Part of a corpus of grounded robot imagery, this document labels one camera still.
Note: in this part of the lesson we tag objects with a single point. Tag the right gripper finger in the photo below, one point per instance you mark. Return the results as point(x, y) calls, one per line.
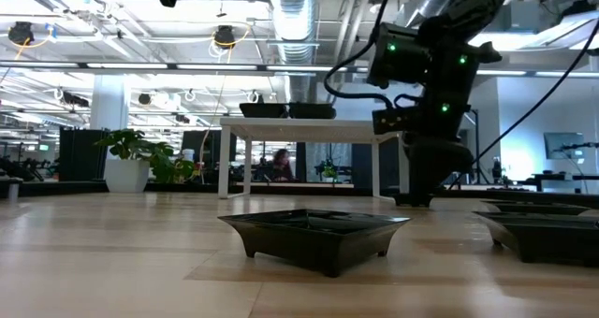
point(444, 161)
point(413, 163)

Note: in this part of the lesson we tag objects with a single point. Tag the black round mini plate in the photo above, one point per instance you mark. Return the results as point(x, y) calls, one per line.
point(312, 111)

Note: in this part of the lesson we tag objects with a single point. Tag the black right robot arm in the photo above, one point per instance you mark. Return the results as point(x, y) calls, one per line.
point(468, 9)

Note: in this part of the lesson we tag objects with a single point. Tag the small green background plant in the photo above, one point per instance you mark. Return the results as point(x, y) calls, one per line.
point(330, 172)

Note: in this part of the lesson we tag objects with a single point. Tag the long ceiling light strip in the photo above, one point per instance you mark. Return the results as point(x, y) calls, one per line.
point(126, 66)

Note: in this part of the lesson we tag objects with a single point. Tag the black shallow plate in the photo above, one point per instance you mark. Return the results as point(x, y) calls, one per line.
point(538, 209)

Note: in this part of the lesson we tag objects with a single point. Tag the white perforated shelf table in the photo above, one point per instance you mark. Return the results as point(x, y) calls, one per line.
point(309, 130)

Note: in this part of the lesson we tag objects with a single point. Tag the grey monitor screen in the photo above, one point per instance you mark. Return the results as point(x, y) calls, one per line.
point(561, 145)

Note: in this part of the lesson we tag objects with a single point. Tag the black square footed plate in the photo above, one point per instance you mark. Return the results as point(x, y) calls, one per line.
point(318, 248)
point(547, 243)

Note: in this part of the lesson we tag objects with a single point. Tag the person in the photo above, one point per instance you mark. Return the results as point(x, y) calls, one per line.
point(281, 166)

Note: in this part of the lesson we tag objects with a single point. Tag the white building column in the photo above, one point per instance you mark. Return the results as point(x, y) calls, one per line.
point(107, 112)

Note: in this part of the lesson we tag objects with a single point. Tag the green leafy plant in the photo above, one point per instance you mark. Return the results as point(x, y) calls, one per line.
point(126, 142)

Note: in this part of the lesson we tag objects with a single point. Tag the white bucket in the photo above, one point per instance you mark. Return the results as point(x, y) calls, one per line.
point(187, 154)

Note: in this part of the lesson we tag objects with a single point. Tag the black partition cabinet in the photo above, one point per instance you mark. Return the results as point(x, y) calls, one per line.
point(79, 154)

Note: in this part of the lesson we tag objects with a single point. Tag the white plant pot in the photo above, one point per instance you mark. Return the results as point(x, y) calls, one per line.
point(124, 175)

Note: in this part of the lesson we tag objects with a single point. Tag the black background robot arms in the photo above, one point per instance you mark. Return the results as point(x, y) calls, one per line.
point(23, 168)

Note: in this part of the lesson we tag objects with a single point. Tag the silver metal cylinder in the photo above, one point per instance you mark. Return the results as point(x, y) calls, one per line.
point(14, 189)

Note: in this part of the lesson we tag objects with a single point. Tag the black metal frame stand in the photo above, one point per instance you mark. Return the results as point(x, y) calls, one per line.
point(476, 145)

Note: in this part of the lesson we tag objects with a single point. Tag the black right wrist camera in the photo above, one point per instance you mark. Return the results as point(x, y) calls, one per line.
point(388, 121)

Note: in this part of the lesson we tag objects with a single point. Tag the silver ribbed ventilation duct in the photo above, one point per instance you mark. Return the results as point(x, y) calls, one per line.
point(295, 18)

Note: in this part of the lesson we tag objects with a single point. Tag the black side frame rails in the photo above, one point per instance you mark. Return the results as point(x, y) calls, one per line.
point(595, 200)

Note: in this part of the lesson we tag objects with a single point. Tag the black table frame rail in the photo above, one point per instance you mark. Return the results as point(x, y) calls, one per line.
point(187, 187)

